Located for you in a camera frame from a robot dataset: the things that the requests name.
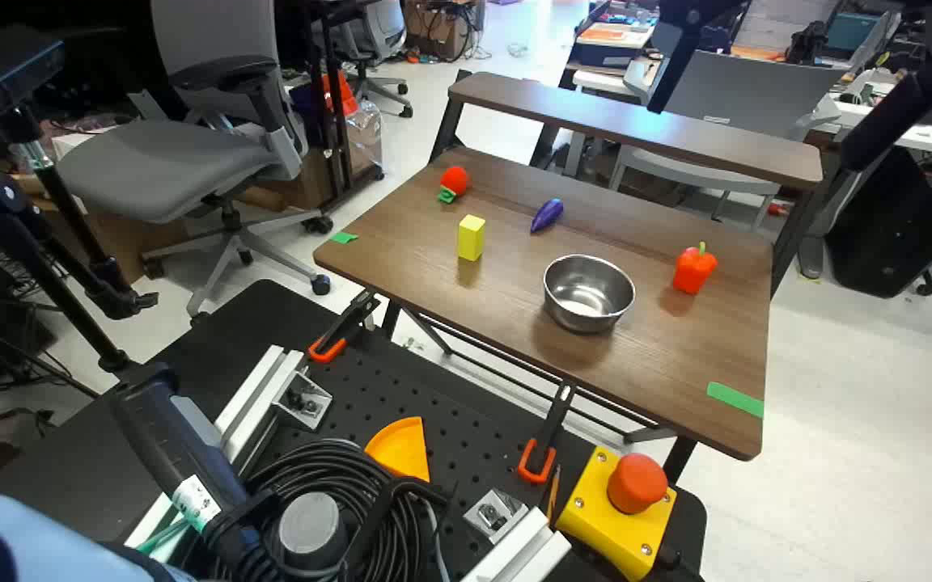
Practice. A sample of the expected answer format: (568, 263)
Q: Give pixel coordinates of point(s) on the silver metal bowl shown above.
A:
(586, 294)

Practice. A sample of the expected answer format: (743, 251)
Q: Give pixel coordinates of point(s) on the yellow toy block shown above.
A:
(470, 243)

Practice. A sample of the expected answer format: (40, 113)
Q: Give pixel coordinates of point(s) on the purple toy eggplant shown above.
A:
(545, 215)

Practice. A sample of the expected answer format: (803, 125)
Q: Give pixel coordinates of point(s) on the red toy tomato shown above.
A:
(454, 183)

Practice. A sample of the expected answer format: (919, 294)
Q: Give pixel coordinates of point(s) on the orange clamp left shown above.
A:
(341, 330)

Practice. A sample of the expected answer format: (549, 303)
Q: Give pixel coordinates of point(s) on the orange clamp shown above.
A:
(341, 330)
(540, 454)

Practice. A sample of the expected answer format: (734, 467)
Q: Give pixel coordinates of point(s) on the green tape piece left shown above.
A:
(344, 238)

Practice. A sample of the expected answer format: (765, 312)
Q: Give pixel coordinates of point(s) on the black perforated base board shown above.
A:
(90, 481)

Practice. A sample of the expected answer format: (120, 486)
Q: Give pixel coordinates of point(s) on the orange plastic wedge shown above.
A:
(402, 449)

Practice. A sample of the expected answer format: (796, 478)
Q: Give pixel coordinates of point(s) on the orange clamp right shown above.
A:
(540, 454)

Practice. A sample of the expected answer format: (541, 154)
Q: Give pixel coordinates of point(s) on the brown wooden bench shelf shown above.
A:
(786, 164)

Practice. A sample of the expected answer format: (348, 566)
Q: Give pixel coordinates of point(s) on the yellow emergency stop box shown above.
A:
(620, 508)

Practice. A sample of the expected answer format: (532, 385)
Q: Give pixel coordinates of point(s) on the green tape strip right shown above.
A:
(735, 399)

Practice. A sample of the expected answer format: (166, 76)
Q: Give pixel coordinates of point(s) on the grey office chair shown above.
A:
(160, 170)

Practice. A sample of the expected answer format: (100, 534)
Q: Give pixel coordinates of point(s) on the black bag on floor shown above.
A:
(882, 241)

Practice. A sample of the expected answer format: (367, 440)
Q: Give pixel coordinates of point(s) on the black tripod stand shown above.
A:
(26, 64)

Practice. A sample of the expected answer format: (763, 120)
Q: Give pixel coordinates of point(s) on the aluminium extrusion rail right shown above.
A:
(527, 555)

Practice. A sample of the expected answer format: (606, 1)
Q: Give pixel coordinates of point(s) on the aluminium extrusion rail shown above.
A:
(228, 432)
(527, 555)

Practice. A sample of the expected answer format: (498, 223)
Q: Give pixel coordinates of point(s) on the aluminium extrusion rail left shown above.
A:
(228, 432)

